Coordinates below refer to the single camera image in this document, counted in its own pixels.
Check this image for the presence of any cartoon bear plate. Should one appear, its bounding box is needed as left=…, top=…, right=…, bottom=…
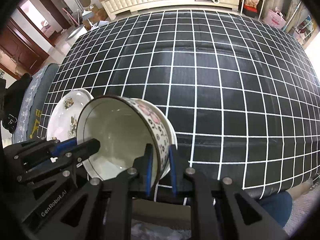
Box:
left=46, top=88, right=94, bottom=168

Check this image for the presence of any green patterned bowl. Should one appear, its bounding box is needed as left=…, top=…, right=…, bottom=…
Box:
left=76, top=96, right=177, bottom=186

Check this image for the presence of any grey sofa cushion cover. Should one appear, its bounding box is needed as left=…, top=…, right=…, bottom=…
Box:
left=12, top=63, right=60, bottom=144

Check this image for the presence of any brown wooden door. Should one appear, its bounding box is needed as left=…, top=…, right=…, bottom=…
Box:
left=1, top=18, right=49, bottom=74

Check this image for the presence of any black white grid tablecloth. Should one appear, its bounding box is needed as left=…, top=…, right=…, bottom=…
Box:
left=37, top=10, right=319, bottom=198

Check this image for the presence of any white mop bucket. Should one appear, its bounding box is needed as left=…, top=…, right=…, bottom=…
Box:
left=66, top=25, right=87, bottom=41

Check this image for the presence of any spin mop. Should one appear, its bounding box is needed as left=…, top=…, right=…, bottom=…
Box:
left=63, top=0, right=101, bottom=28

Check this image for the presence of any pink gift bag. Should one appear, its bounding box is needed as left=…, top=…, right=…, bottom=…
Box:
left=263, top=9, right=286, bottom=29

